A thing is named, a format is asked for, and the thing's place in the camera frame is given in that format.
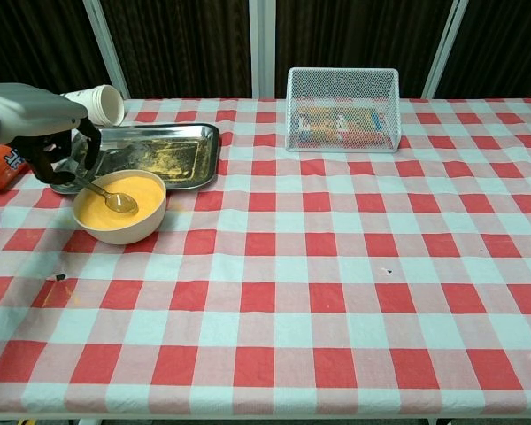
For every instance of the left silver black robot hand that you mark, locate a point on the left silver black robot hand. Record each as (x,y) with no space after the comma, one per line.
(31,110)

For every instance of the metal spoon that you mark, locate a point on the metal spoon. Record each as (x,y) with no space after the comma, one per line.
(121,203)

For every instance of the yellow batter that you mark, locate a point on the yellow batter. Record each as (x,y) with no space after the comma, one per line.
(146,190)

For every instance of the white bowl of orange liquid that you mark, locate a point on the white bowl of orange liquid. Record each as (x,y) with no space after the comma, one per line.
(124,232)

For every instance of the orange drink can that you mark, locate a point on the orange drink can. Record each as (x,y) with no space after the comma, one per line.
(0,166)

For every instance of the dark ribbed partition panel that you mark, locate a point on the dark ribbed partition panel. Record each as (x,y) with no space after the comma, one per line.
(349,35)
(35,40)
(504,44)
(181,44)

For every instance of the stainless steel rectangular tray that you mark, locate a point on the stainless steel rectangular tray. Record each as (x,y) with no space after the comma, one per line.
(168,150)

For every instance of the colourful flat package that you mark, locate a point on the colourful flat package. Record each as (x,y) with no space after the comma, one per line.
(336,124)

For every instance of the red white checked tablecloth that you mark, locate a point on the red white checked tablecloth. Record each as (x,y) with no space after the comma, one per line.
(292,274)

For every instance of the white partition frame post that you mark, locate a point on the white partition frame post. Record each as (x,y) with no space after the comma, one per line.
(262,48)
(444,48)
(106,48)

